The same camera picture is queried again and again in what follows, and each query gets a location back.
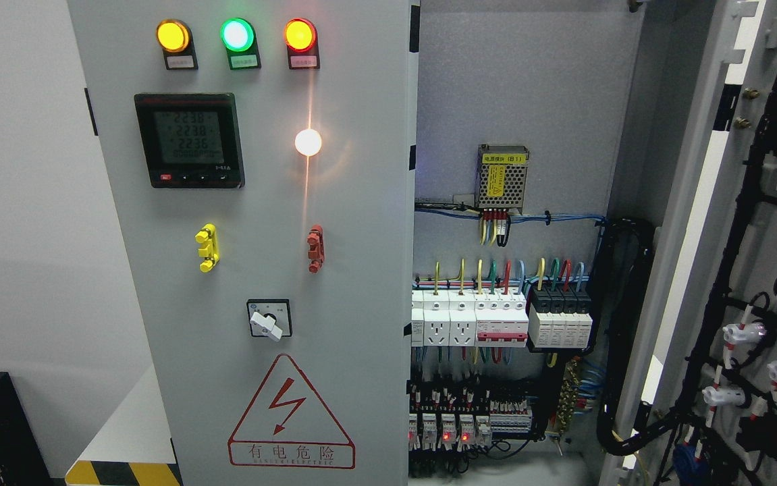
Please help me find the green indicator lamp left door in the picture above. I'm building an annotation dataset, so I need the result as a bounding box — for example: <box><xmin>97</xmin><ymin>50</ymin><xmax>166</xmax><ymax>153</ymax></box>
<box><xmin>219</xmin><ymin>18</ymin><xmax>261</xmax><ymax>70</ymax></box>

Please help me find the white socket breaker row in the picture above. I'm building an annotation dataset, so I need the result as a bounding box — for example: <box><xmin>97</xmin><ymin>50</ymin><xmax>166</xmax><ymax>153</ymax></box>
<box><xmin>412</xmin><ymin>288</ymin><xmax>529</xmax><ymax>348</ymax></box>

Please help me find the grey cabinet door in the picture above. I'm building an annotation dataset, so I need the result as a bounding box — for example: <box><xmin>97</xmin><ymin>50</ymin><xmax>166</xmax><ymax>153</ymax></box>
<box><xmin>621</xmin><ymin>0</ymin><xmax>777</xmax><ymax>486</ymax></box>
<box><xmin>68</xmin><ymin>1</ymin><xmax>418</xmax><ymax>485</ymax></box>

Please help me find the black cable loom right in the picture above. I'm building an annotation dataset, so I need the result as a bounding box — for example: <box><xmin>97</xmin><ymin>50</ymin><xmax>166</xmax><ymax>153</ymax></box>
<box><xmin>594</xmin><ymin>217</ymin><xmax>679</xmax><ymax>456</ymax></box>

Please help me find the yellow terminal post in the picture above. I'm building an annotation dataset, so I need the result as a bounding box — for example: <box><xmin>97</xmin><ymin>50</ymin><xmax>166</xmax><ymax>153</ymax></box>
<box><xmin>194</xmin><ymin>223</ymin><xmax>219</xmax><ymax>273</ymax></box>

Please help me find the grey electrical cabinet body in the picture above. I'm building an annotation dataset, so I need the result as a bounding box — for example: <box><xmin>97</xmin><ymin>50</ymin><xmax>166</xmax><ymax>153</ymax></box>
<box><xmin>401</xmin><ymin>1</ymin><xmax>743</xmax><ymax>485</ymax></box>

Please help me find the black digital power meter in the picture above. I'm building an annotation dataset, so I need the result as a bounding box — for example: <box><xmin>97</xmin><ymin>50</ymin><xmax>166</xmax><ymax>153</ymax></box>
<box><xmin>133</xmin><ymin>92</ymin><xmax>245</xmax><ymax>190</ymax></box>

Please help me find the black surge protector block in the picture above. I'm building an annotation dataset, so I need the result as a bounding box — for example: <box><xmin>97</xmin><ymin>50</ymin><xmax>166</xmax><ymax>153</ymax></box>
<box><xmin>527</xmin><ymin>286</ymin><xmax>594</xmax><ymax>352</ymax></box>

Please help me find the yellow indicator lamp left door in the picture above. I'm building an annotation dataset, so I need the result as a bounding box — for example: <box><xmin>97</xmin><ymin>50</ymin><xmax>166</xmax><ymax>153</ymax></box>
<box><xmin>155</xmin><ymin>18</ymin><xmax>198</xmax><ymax>70</ymax></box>

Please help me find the red terminal post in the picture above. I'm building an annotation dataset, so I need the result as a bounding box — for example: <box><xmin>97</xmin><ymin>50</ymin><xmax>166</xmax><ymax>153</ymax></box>
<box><xmin>306</xmin><ymin>224</ymin><xmax>325</xmax><ymax>274</ymax></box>

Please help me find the white rotary selector switch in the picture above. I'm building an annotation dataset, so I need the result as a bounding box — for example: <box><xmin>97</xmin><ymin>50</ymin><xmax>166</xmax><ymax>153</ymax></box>
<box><xmin>246</xmin><ymin>298</ymin><xmax>292</xmax><ymax>342</ymax></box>

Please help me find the red indicator lamp left door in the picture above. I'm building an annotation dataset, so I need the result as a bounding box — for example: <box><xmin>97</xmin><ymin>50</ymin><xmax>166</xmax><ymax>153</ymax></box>
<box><xmin>284</xmin><ymin>18</ymin><xmax>320</xmax><ymax>69</ymax></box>

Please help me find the relay row with red leds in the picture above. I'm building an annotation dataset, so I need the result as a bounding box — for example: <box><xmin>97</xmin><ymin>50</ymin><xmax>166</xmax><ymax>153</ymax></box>
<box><xmin>408</xmin><ymin>412</ymin><xmax>494</xmax><ymax>452</ymax></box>

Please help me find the metal mesh power supply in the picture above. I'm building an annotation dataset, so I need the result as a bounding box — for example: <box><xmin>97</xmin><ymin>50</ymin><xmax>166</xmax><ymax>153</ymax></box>
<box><xmin>477</xmin><ymin>144</ymin><xmax>530</xmax><ymax>213</ymax></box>

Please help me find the red electric hazard warning sticker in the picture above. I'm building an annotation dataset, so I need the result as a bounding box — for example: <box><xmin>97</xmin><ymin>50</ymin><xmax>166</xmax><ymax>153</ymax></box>
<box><xmin>227</xmin><ymin>354</ymin><xmax>356</xmax><ymax>470</ymax></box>

